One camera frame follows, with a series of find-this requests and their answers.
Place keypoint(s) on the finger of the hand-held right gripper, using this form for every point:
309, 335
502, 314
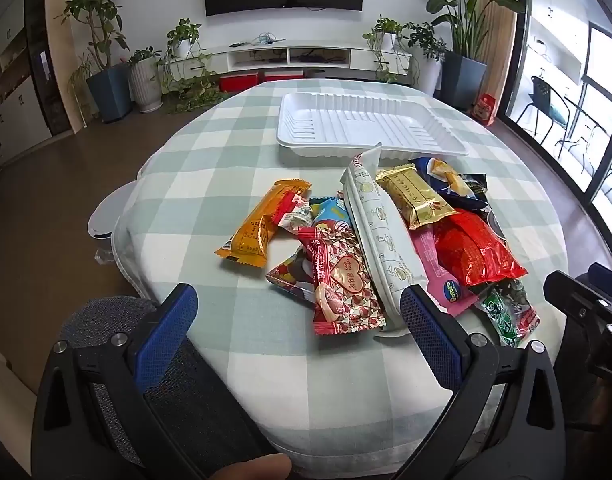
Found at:
608, 280
581, 305

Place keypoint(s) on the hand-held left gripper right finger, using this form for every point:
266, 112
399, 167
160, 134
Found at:
431, 342

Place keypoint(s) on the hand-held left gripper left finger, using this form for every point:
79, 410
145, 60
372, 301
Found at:
165, 332

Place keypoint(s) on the pink snack packet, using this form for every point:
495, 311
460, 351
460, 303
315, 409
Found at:
433, 280

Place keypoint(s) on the green and red snack packet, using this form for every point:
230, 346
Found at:
508, 315

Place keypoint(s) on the large red snack packet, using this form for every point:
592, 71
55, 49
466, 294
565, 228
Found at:
473, 250

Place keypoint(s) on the red heart print snack packet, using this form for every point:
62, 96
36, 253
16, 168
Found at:
341, 285

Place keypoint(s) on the dark printed snack packet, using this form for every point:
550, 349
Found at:
497, 225

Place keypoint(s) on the long white green-print packet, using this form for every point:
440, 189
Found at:
381, 230

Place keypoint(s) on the gold snack packet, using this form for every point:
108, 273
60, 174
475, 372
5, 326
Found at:
416, 200

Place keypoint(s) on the orange snack packet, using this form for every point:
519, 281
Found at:
261, 225

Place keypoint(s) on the black snack packet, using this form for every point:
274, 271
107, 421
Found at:
473, 194

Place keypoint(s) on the light blue cartoon snack packet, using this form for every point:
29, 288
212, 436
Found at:
331, 215

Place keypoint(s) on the dark blue snack packet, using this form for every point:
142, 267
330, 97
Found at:
443, 175

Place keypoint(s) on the small red white candy packet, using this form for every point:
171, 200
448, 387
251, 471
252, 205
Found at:
293, 215

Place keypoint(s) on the white plastic tray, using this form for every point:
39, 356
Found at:
366, 120

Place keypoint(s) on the person's left hand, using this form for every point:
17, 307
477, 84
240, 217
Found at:
256, 467

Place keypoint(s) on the grey mesh office chair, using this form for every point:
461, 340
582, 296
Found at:
195, 400

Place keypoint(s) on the white round stool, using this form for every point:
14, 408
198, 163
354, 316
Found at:
105, 210

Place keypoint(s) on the black metal balcony table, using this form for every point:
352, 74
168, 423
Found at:
583, 130

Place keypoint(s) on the green checked tablecloth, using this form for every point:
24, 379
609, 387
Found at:
210, 160

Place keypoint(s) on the red paper bag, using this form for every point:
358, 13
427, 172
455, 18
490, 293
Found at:
486, 109

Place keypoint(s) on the tree plant in blue pot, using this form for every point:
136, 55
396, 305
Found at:
108, 92

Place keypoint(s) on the large-leaf plant in grey pot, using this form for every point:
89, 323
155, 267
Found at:
466, 77

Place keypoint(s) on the plant in white ribbed pot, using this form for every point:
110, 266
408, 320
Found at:
145, 85

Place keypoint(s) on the black framed glass door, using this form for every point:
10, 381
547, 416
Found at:
523, 35

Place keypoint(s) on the bushy plant in white pot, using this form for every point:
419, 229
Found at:
428, 70

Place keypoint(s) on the beige curtain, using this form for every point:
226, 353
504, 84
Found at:
501, 25

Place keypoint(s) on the tall storage cabinet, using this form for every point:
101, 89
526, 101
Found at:
15, 85

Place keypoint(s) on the grey round pot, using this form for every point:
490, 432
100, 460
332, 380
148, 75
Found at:
318, 72

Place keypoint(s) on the trailing pothos in white pot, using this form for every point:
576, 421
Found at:
386, 35
183, 40

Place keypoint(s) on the white television cabinet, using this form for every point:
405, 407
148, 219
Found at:
266, 55

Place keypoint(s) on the remote control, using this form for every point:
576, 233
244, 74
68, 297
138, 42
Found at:
240, 44

